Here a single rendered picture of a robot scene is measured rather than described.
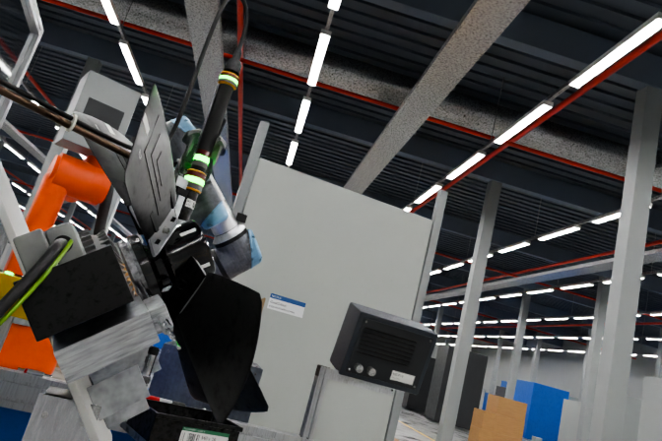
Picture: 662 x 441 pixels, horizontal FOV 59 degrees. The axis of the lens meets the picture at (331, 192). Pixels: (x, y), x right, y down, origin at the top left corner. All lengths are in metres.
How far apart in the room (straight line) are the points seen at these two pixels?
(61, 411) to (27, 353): 3.91
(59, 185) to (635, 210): 6.49
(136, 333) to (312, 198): 2.46
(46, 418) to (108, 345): 0.26
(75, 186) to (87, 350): 4.35
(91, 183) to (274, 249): 2.39
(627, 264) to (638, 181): 1.08
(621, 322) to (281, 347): 5.37
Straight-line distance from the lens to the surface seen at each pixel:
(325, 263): 3.26
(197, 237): 1.14
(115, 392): 1.15
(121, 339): 0.89
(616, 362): 7.82
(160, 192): 1.04
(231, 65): 1.39
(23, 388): 1.65
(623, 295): 7.93
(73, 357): 0.90
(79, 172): 5.21
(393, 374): 1.80
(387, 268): 3.41
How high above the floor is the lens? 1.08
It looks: 15 degrees up
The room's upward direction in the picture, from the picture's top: 15 degrees clockwise
